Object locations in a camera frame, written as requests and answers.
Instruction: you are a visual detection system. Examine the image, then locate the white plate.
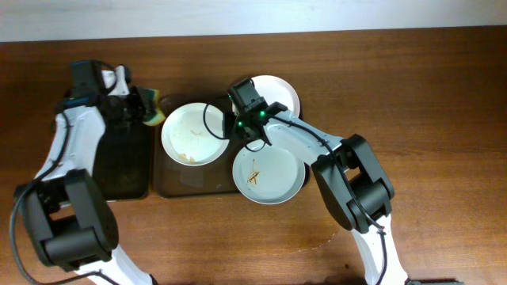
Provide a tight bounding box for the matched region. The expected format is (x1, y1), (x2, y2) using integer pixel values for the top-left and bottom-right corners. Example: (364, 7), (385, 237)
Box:
(161, 103), (229, 166)
(252, 75), (301, 118)

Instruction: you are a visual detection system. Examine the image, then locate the green yellow sponge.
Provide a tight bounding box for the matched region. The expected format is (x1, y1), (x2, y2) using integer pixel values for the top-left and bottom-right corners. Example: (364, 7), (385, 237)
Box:
(141, 89), (166, 127)

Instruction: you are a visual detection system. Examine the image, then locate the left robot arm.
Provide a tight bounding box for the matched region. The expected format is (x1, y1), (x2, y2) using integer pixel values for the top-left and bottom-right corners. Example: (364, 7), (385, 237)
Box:
(10, 59), (163, 284)

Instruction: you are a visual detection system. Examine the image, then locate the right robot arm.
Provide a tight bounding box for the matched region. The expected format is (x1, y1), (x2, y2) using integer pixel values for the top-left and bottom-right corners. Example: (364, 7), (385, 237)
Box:
(223, 78), (409, 285)

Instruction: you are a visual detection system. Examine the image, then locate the black plastic tray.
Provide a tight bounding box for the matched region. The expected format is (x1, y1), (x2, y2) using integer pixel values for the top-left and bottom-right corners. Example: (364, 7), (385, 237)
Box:
(93, 106), (153, 200)

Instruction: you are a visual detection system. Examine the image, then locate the brown translucent tray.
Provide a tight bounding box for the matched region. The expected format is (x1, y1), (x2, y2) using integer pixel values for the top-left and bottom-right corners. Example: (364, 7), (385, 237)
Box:
(152, 93), (310, 199)

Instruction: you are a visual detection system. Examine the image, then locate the white plate top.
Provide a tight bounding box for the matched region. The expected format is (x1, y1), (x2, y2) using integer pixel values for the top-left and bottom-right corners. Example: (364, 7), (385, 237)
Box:
(252, 75), (301, 118)

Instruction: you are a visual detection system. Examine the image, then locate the pale blue plate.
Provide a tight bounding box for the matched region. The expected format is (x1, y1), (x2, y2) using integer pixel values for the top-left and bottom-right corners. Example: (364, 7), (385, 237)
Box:
(232, 140), (306, 205)

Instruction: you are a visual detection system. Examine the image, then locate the right black cable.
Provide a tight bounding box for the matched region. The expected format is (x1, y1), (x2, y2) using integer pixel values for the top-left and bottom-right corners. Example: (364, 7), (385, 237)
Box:
(201, 102), (387, 285)

